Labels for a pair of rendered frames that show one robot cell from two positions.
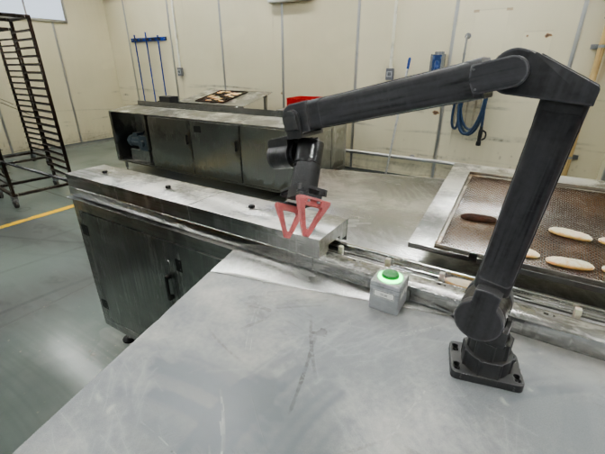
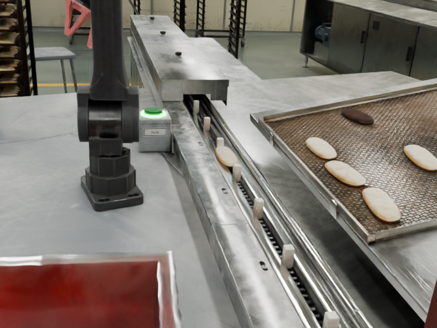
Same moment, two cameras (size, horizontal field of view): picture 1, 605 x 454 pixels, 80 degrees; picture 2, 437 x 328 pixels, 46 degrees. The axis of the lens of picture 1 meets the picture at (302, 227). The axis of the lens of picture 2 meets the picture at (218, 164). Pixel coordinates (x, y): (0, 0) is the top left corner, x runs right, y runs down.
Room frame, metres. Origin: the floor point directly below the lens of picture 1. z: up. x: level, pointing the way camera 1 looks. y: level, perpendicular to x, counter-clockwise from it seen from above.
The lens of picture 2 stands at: (0.07, -1.05, 1.24)
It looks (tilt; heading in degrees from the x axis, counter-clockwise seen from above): 23 degrees down; 45
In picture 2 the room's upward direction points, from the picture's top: 3 degrees clockwise
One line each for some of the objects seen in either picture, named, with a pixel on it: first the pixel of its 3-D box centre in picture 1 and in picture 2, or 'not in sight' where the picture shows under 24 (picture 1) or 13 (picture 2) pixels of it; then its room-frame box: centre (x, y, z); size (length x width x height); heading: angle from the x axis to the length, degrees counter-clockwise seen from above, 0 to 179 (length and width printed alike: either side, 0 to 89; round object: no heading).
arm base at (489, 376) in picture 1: (487, 351); (110, 172); (0.52, -0.34, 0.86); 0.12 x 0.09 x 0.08; 72
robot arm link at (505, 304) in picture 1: (483, 314); (106, 127); (0.53, -0.32, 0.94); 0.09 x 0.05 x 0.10; 53
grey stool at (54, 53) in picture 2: not in sight; (49, 81); (1.84, 2.54, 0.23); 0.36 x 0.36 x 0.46; 78
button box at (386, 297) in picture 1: (388, 295); (154, 137); (0.72, -0.20, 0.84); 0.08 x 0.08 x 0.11; 58
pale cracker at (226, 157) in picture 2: (465, 284); (226, 155); (0.75, -0.40, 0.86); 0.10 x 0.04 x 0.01; 58
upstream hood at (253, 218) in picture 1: (183, 199); (165, 46); (1.27, 0.44, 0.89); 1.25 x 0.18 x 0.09; 58
